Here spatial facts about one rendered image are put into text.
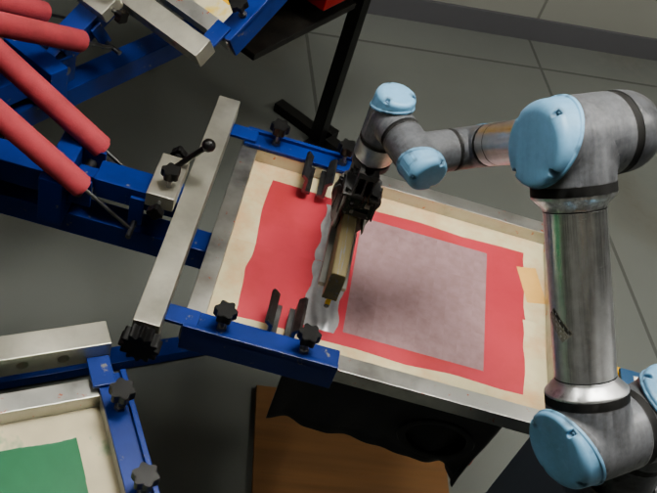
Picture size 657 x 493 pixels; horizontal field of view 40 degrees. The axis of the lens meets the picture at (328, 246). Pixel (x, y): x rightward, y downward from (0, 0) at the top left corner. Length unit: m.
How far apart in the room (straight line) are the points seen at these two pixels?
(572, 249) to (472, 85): 3.17
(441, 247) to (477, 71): 2.47
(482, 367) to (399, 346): 0.18
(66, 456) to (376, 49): 3.10
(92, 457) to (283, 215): 0.71
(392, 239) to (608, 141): 0.91
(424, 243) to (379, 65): 2.27
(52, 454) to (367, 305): 0.70
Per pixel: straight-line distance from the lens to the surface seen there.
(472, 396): 1.80
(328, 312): 1.85
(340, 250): 1.72
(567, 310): 1.26
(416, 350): 1.86
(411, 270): 2.00
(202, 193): 1.89
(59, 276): 3.06
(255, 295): 1.84
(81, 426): 1.63
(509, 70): 4.59
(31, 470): 1.59
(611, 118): 1.24
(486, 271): 2.08
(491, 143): 1.55
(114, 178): 1.89
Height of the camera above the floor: 2.36
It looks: 45 degrees down
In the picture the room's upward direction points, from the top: 20 degrees clockwise
